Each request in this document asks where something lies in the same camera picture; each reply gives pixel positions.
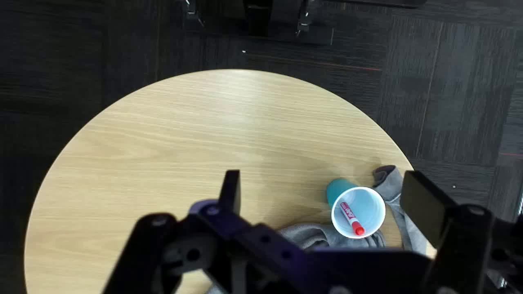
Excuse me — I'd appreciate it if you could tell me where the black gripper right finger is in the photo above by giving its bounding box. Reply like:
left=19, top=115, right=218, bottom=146
left=400, top=167, right=496, bottom=294

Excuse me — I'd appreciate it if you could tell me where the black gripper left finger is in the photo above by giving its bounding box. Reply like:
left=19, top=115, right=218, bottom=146
left=102, top=167, right=259, bottom=294

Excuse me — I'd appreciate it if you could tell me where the red marker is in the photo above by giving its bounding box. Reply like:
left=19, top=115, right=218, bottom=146
left=339, top=200, right=368, bottom=238

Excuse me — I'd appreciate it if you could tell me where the blue plastic cup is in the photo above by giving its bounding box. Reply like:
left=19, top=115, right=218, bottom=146
left=326, top=176, right=390, bottom=241

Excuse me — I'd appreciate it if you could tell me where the grey sweatshirt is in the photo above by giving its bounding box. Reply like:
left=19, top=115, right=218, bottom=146
left=277, top=163, right=439, bottom=257

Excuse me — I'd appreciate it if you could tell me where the black robot stand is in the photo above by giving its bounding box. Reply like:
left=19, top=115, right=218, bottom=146
left=195, top=0, right=336, bottom=47

